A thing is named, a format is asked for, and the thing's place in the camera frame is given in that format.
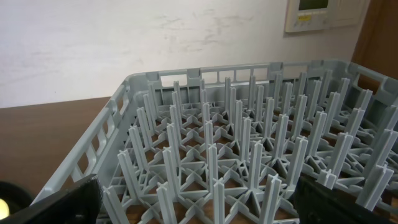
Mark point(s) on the yellow bowl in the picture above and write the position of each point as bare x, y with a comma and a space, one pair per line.
4, 209

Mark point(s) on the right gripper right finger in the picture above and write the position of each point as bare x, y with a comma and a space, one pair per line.
316, 203

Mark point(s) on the wall control panel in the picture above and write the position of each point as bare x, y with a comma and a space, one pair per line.
309, 15

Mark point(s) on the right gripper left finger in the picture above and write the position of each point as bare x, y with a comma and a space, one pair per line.
80, 203

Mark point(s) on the grey dishwasher rack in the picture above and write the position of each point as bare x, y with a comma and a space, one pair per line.
228, 144

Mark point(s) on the round black serving tray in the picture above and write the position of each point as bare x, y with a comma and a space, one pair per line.
16, 196

